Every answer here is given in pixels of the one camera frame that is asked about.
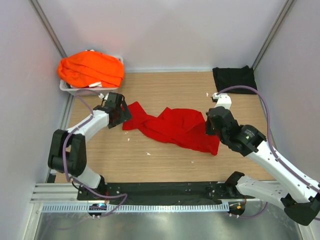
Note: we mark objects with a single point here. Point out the right corner post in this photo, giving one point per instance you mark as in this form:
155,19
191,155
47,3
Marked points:
280,19

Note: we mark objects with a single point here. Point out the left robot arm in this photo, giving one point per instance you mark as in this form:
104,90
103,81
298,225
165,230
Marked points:
68,150

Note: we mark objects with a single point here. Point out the orange t-shirt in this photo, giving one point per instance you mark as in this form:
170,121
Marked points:
91,70

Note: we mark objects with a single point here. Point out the folded black t-shirt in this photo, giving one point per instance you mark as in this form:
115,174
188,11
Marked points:
229,77

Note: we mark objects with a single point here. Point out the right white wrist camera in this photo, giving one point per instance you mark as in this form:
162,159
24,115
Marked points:
221,100

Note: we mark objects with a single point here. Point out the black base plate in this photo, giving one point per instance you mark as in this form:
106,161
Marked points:
172,193

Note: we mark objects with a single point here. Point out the red t-shirt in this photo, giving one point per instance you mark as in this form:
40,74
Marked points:
183,127

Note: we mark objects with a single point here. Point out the white red garment in basket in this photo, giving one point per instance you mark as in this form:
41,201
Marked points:
91,86

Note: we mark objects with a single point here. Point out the slotted cable duct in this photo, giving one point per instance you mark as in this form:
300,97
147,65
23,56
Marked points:
85,207

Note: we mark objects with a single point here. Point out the white plastic basket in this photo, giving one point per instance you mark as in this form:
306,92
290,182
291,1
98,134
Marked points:
90,90

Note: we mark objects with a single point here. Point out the corner post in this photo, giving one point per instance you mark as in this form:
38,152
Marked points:
48,27
280,19

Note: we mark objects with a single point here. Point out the left corner post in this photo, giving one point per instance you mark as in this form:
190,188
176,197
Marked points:
48,27

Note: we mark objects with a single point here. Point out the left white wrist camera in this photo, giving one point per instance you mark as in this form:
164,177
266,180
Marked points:
103,97

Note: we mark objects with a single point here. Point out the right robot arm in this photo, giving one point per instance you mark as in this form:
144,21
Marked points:
297,194

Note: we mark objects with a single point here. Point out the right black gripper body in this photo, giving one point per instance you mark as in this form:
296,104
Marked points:
209,130

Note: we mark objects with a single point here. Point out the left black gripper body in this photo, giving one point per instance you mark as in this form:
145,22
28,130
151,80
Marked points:
115,122

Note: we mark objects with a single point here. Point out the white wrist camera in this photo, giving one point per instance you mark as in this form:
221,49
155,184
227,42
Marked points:
221,100
103,97

